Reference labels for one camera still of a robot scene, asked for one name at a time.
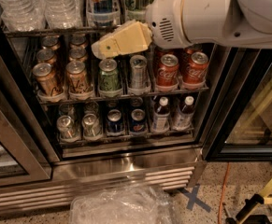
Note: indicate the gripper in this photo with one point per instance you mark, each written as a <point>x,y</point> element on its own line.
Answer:
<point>164,20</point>

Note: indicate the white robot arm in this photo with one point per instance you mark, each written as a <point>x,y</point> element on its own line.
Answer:
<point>177,24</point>

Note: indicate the blue silver redbull can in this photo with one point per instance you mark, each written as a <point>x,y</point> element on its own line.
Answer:
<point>99,10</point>

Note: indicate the front silver slim can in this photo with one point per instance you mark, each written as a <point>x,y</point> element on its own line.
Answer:
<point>138,72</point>

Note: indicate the front left coca-cola can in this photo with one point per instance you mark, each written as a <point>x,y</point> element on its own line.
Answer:
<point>167,70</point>

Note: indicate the front green can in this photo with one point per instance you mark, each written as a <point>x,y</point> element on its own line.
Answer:
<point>109,75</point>

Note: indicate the gold can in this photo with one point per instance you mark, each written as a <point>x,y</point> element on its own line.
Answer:
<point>77,77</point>
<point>48,80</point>
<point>78,54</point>
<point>46,56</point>
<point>78,41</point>
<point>50,42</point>

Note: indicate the middle right coca-cola can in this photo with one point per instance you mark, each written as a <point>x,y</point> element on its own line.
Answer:
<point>187,52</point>

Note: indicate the front right coca-cola can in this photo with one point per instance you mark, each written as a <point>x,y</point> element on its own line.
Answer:
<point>195,69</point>

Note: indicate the back left gold can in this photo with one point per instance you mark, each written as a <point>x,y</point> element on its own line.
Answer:
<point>50,42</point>

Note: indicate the bottom right pepsi can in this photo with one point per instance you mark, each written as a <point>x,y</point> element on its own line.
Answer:
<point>138,121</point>

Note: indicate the pepsi can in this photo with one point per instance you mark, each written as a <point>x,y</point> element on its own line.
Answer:
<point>114,121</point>
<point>138,121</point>

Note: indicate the middle left gold can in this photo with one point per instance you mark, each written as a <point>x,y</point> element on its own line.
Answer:
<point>46,56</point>

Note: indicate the bottom left pepsi can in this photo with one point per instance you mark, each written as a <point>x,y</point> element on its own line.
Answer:
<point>114,121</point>

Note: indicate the front left gold can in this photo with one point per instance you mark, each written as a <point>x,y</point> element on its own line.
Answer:
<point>48,80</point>

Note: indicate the bottom left silver can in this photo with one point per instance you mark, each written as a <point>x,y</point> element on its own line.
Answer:
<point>66,127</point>

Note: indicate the stainless steel fridge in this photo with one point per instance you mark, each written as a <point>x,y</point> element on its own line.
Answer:
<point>173,159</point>

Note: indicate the left glass fridge door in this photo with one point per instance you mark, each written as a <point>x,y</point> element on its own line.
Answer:
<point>21,161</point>

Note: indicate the right clear water bottle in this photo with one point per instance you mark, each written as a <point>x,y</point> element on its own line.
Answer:
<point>63,14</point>

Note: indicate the clear water bottle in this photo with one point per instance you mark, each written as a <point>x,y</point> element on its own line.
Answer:
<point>23,15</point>
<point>63,14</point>

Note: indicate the left dark drink bottle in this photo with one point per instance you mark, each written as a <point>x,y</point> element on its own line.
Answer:
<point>160,114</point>

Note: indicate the dark drink bottle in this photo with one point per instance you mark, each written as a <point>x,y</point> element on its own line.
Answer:
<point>160,114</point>
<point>183,116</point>

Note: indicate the right dark drink bottle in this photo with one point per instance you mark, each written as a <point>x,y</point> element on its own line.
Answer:
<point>183,116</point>

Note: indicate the left clear water bottle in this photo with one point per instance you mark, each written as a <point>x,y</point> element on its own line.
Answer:
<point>23,15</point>

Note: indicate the right open glass door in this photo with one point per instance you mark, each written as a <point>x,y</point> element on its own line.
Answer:
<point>241,128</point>

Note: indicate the clear plastic bag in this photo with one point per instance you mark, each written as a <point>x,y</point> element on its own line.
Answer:
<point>131,204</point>

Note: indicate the blue tape cross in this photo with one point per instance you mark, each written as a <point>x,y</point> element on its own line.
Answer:
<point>193,199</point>

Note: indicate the yellow black stand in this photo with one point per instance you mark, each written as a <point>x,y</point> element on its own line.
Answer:
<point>246,216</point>

